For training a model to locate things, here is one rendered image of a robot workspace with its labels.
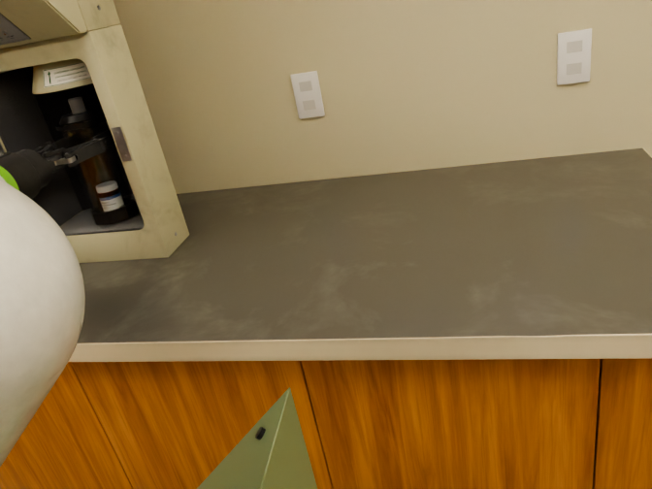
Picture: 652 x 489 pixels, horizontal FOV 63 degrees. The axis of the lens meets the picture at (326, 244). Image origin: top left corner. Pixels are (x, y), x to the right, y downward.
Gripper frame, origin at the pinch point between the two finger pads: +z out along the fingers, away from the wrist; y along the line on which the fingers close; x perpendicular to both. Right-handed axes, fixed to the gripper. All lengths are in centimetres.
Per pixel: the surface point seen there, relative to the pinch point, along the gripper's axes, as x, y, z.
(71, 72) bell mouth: -14.4, -4.6, -2.9
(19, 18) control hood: -24.9, -6.9, -13.1
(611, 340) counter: 27, -96, -33
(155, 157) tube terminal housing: 5.7, -13.9, 1.4
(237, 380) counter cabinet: 37, -39, -32
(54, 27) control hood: -22.6, -11.0, -10.6
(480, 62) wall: 2, -81, 39
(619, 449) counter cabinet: 51, -99, -30
